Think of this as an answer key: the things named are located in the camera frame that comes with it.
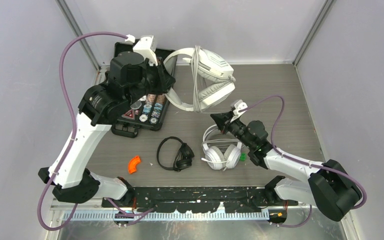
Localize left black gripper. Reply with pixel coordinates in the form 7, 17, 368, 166
125, 56, 176, 106

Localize black poker chip case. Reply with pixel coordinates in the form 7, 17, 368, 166
110, 42, 178, 138

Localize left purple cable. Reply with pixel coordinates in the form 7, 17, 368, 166
36, 31, 158, 232

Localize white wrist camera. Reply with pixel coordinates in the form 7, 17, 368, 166
124, 34, 159, 66
230, 99, 248, 122

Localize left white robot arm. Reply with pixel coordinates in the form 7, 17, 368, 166
38, 51, 176, 207

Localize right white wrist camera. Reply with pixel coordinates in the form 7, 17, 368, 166
230, 99, 248, 122

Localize black wired headphones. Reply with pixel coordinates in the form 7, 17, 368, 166
155, 136, 196, 173

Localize orange curved plastic piece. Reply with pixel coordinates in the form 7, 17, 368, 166
127, 155, 141, 175

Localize purple cable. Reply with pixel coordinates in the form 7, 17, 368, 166
36, 31, 158, 232
241, 95, 368, 229

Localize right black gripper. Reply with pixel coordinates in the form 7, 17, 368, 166
212, 110, 254, 149

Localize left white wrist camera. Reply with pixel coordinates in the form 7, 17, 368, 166
124, 34, 159, 66

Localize green toy brick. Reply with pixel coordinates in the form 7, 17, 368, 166
239, 153, 247, 162

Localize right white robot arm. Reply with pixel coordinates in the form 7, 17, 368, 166
210, 111, 367, 222

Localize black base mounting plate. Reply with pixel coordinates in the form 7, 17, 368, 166
113, 186, 298, 214

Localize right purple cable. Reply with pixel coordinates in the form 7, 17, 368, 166
241, 95, 368, 229

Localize aluminium slotted rail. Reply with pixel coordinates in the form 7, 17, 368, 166
71, 208, 270, 222

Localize white grey headphones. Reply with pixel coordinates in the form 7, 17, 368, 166
201, 124, 243, 171

